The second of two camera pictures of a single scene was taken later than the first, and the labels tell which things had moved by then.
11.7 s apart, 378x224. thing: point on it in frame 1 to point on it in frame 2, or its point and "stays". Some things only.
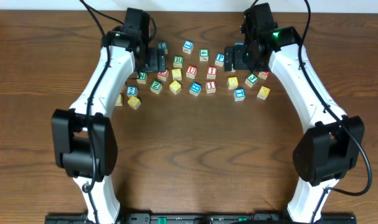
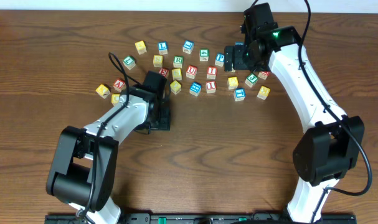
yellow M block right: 263,93 stays
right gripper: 231,58 stays
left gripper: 159,61 to 164,117
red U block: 191,71 stays
